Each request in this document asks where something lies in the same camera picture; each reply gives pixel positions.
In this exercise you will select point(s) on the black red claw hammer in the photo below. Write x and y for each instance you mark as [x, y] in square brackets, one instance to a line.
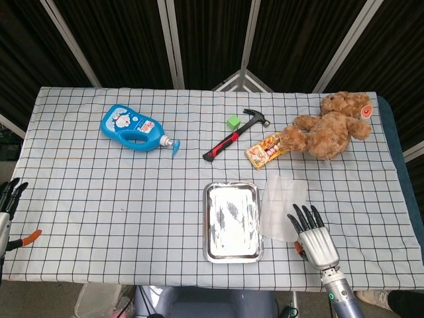
[228, 140]

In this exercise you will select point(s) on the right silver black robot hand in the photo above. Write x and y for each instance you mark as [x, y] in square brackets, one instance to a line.
[318, 243]

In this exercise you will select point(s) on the black folding screen white frame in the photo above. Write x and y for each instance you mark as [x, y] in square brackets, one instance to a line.
[132, 39]

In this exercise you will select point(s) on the white black checked tablecloth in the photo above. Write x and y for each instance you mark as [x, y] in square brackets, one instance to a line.
[116, 198]

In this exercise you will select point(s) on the blue pump detergent bottle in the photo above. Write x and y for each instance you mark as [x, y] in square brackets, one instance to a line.
[126, 124]

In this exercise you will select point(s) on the brown teddy bear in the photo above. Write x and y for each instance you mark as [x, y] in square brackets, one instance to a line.
[328, 132]

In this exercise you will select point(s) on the white metal screen foot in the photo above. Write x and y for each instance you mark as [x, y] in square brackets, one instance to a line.
[243, 81]

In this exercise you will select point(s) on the green cube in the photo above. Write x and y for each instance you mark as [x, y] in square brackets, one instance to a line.
[233, 122]

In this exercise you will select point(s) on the clear plastic bag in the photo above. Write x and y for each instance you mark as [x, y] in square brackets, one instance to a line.
[99, 299]
[281, 202]

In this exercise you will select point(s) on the stainless steel rectangular tray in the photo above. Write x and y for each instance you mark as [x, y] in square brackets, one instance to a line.
[232, 222]

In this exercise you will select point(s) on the yellow orange snack box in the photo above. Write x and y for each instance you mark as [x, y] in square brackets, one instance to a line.
[263, 152]

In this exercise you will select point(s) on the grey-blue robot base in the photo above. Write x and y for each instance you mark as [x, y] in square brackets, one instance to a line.
[205, 303]

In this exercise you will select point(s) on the beige shoe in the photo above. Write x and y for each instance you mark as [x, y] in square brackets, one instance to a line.
[372, 298]

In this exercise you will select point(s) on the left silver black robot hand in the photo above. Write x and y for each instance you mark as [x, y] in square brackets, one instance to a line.
[6, 198]

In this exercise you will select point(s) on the dark blue table cover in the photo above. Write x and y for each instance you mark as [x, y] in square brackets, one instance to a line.
[397, 149]

